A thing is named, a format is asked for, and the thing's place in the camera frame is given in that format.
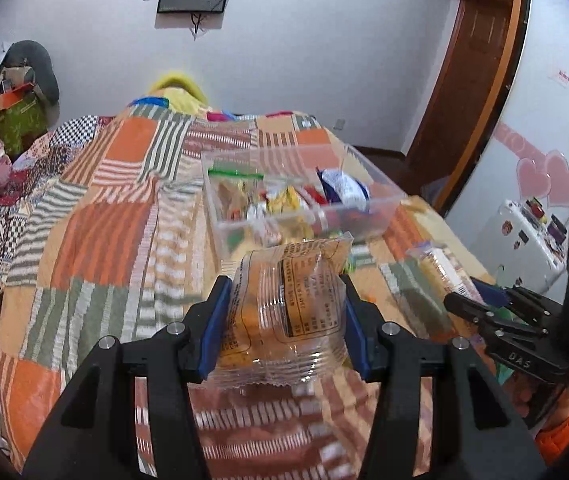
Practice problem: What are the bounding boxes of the brown cracker sleeve packet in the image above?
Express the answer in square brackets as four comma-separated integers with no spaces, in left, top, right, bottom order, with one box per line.
[407,242,483,304]

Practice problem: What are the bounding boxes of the blue white snack bag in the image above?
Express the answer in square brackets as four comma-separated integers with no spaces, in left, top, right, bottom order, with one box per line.
[317,168,370,211]

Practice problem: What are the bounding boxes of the clear bag orange snacks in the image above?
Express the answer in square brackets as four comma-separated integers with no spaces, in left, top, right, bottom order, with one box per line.
[210,233,354,389]

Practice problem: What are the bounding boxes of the red snack packet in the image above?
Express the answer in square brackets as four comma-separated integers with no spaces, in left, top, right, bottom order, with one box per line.
[303,184,327,206]

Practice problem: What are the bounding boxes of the yellow biscuit packet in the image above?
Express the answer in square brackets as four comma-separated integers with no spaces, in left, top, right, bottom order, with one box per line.
[266,185,309,214]

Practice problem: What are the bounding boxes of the clear plastic storage bin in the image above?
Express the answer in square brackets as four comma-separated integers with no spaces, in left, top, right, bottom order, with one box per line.
[202,143,406,266]

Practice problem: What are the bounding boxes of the green seal nut bag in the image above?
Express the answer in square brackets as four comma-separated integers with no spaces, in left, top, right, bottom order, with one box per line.
[207,167,266,221]

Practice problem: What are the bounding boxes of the orange sleeve forearm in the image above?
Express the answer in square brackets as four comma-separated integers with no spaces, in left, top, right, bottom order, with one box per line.
[535,414,569,466]

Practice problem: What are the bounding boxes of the right hand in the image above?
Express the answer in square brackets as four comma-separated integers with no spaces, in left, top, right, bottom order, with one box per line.
[503,372,569,430]

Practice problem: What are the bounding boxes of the patchwork striped bed blanket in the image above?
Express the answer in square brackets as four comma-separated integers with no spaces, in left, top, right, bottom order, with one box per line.
[0,86,496,480]

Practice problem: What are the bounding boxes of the wooden door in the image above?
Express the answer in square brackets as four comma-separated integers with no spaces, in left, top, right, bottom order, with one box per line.
[408,0,523,214]

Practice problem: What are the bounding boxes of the green storage bag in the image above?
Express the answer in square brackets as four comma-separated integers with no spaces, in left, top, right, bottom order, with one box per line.
[0,91,48,157]

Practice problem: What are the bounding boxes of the yellow bed rail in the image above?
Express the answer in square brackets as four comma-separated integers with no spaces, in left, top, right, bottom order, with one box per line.
[149,72,208,108]

